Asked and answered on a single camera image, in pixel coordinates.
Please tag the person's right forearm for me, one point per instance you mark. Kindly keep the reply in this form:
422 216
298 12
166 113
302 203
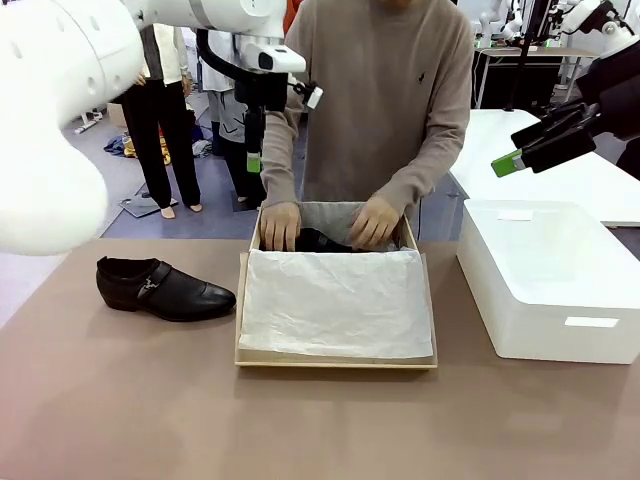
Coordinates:
277 165

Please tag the black leather buckle shoe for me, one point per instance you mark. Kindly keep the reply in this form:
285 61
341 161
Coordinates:
165 295
320 240

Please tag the person's left forearm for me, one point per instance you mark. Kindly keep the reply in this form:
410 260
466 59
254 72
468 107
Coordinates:
420 175

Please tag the grey background desk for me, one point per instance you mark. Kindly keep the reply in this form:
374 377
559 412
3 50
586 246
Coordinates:
89 122

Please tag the black tripod pole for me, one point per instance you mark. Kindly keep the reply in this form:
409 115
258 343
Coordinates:
525 60

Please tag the person's left hand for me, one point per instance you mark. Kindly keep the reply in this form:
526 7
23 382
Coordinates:
377 222

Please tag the person's beige sweater torso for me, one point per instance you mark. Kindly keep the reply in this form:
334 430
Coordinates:
370 100

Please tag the person's right hand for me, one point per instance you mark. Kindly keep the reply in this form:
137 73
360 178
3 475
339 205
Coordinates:
280 225

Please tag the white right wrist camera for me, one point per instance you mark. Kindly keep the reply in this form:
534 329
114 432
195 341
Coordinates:
582 15

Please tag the small cardboard carton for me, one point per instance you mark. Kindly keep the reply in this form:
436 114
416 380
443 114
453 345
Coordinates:
117 115

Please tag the white plastic storage bin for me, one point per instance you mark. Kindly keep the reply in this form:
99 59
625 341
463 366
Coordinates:
540 270

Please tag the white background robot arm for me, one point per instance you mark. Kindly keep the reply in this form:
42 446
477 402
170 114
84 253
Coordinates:
487 20

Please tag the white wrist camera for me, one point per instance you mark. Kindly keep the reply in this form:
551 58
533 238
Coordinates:
582 15
315 96

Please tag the mannequin in white jacket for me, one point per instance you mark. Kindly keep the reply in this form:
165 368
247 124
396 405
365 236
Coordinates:
155 140

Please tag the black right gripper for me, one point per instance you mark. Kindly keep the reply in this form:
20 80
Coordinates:
620 95

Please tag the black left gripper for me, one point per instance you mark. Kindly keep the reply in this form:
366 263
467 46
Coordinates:
262 92

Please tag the background table with robots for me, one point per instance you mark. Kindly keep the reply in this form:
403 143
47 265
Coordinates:
545 51

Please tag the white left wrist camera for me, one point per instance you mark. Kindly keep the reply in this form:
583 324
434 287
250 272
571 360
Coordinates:
315 96

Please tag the white tissue wrapping paper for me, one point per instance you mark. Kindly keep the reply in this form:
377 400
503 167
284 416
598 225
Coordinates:
330 300

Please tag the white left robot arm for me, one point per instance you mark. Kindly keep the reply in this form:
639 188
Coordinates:
50 100

